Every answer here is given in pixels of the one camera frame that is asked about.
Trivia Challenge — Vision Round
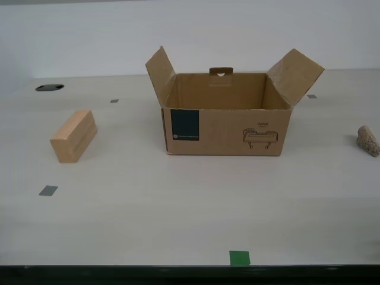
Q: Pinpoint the brown cardboard box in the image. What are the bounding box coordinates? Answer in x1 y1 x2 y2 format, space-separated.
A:
144 45 325 157

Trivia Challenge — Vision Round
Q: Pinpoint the light wooden block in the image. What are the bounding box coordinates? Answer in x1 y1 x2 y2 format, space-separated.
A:
49 109 99 164

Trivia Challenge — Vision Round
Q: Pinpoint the speckled granite rock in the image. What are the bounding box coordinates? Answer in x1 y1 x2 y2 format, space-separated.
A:
356 124 380 157

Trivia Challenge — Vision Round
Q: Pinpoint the green tape square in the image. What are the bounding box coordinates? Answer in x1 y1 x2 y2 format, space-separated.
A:
229 250 251 266

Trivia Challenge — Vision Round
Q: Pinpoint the black table cable grommet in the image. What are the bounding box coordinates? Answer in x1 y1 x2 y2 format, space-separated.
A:
35 84 65 92

